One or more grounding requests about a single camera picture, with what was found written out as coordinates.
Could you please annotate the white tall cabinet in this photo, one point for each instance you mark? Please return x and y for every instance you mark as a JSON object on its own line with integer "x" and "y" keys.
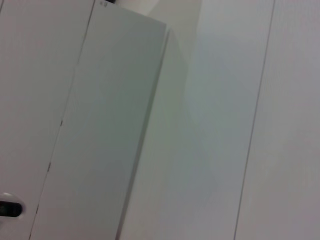
{"x": 100, "y": 125}

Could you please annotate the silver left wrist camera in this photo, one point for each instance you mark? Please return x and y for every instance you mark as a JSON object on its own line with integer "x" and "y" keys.
{"x": 10, "y": 206}

